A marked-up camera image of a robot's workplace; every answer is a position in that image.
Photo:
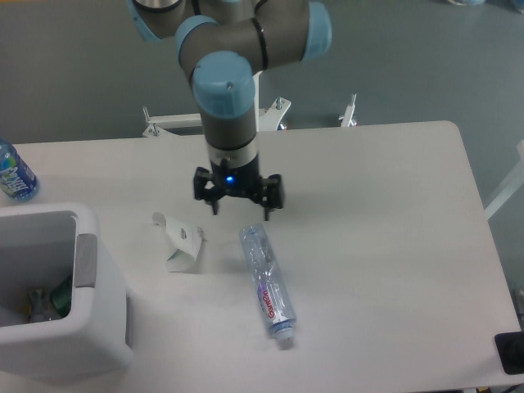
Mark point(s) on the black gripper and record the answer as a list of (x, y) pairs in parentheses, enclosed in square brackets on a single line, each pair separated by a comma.
[(244, 182)]

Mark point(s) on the white paper carton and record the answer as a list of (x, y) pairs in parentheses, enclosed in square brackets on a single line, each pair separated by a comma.
[(185, 239)]

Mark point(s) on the clear crushed plastic bottle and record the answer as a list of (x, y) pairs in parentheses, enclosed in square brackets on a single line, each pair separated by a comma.
[(275, 303)]

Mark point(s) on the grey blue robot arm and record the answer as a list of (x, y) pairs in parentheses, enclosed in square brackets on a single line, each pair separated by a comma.
[(220, 46)]

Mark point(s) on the white trash can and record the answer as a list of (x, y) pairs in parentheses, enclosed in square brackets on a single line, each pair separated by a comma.
[(41, 244)]

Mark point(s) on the green trash in bin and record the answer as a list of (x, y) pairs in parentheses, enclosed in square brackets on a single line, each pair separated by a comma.
[(61, 296)]

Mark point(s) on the grey trash in bin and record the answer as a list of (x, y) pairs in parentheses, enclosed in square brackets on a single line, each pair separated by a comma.
[(37, 311)]

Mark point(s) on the blue labelled drink bottle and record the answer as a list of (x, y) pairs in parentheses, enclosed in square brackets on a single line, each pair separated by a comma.
[(18, 181)]

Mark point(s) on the black device at table edge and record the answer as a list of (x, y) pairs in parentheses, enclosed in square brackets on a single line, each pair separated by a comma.
[(510, 348)]

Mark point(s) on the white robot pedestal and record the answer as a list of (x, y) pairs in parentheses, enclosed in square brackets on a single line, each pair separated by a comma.
[(268, 119)]

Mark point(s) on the white frame at right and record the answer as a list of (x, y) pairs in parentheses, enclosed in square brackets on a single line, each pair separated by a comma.
[(510, 184)]

